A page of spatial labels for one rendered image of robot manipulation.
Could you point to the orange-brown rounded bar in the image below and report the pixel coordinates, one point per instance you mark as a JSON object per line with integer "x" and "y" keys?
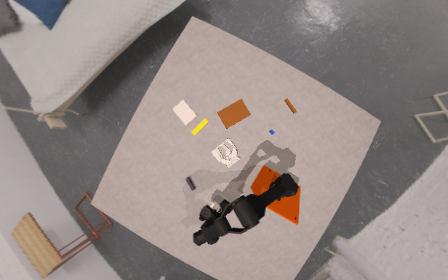
{"x": 290, "y": 106}

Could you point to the yellow flat bar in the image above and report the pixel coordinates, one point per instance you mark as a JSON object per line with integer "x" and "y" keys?
{"x": 199, "y": 127}

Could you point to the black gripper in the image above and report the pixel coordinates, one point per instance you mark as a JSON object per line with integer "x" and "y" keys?
{"x": 223, "y": 204}

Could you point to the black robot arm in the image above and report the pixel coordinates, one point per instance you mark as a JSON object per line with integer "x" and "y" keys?
{"x": 249, "y": 210}

